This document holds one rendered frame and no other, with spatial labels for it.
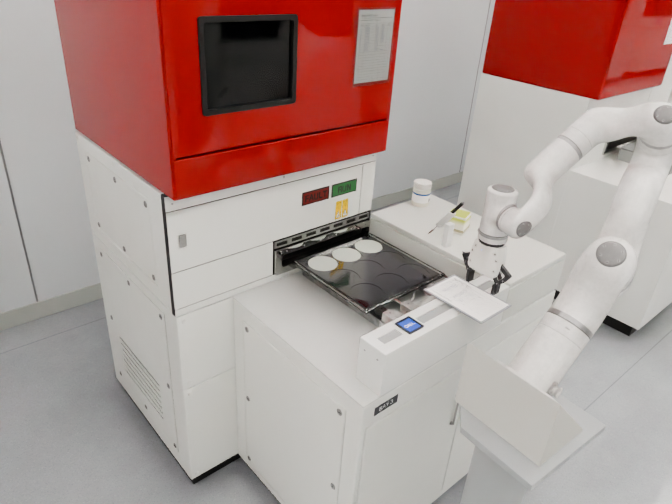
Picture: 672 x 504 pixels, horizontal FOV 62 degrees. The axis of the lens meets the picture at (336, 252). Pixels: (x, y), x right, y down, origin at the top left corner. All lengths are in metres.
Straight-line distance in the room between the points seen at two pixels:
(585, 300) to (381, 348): 0.51
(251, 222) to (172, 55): 0.58
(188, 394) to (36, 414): 0.98
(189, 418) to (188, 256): 0.63
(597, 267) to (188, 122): 1.06
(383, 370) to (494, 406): 0.28
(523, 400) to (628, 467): 1.45
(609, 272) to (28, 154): 2.53
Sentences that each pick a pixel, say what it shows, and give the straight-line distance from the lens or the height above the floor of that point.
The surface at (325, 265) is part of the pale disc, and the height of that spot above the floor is 0.90.
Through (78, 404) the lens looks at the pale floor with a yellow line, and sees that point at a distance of 2.79.
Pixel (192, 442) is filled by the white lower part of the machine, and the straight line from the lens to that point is 2.15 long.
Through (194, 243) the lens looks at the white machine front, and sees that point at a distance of 1.69.
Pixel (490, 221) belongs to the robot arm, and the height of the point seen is 1.20.
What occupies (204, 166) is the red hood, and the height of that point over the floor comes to 1.31.
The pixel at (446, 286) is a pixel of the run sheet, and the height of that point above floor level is 0.97.
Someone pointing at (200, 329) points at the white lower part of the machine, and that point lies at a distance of 1.85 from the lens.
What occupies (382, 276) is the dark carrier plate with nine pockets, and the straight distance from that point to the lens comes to 1.84.
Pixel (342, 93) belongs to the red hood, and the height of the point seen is 1.45.
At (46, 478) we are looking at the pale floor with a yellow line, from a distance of 2.54.
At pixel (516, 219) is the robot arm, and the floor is 1.24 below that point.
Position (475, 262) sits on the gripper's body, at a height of 1.05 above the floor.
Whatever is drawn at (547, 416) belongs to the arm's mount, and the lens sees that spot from 1.36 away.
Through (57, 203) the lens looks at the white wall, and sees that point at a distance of 3.14.
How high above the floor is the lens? 1.85
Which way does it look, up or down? 29 degrees down
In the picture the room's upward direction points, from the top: 4 degrees clockwise
